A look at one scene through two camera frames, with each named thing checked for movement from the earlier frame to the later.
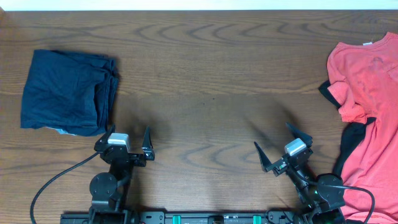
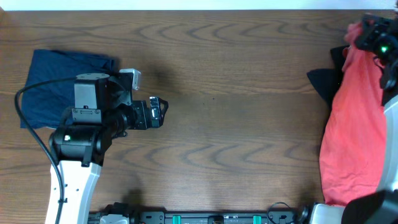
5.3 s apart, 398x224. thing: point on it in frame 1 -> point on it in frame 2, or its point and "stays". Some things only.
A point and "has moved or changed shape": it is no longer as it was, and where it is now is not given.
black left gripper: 125,156 -> 153,112
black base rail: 145,217 stays
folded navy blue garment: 74,93 stays
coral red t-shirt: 364,78 has moved or changed shape
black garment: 352,133 -> 328,81
